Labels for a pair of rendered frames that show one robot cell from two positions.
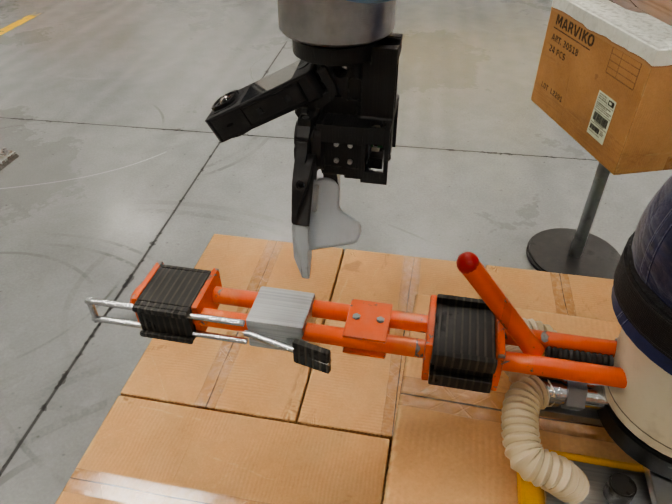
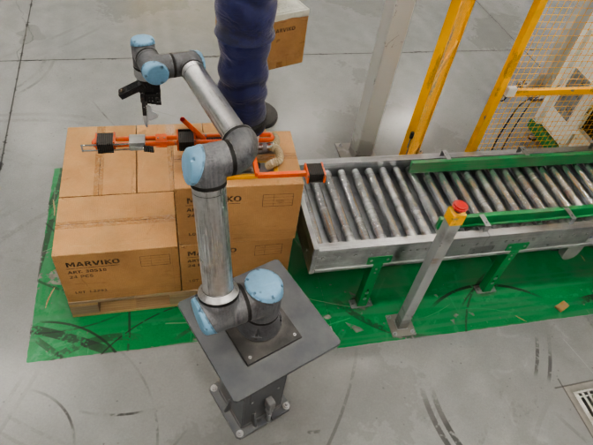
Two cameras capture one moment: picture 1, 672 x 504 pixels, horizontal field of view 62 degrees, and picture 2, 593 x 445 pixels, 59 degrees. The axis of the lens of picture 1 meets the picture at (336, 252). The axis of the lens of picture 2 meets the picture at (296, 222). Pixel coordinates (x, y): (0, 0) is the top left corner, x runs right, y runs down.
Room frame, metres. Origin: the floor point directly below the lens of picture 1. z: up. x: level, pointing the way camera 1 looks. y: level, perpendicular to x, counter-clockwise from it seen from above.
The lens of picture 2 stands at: (-1.42, 0.26, 2.63)
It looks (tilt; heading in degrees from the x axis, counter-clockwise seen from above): 47 degrees down; 331
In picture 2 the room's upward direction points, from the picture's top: 10 degrees clockwise
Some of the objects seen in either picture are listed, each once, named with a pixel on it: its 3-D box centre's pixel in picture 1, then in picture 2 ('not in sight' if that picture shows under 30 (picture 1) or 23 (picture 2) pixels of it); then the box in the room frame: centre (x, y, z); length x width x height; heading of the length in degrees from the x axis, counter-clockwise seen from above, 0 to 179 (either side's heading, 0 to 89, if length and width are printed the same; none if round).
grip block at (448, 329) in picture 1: (462, 341); (186, 139); (0.44, -0.15, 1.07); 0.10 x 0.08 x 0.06; 168
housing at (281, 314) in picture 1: (282, 319); (137, 142); (0.48, 0.07, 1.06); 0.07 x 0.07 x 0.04; 78
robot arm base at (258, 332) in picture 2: not in sight; (259, 314); (-0.39, -0.23, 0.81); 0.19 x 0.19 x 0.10
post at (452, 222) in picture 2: not in sight; (425, 275); (-0.26, -1.22, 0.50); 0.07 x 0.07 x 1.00; 80
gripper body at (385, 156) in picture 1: (345, 105); (149, 88); (0.46, -0.01, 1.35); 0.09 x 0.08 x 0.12; 79
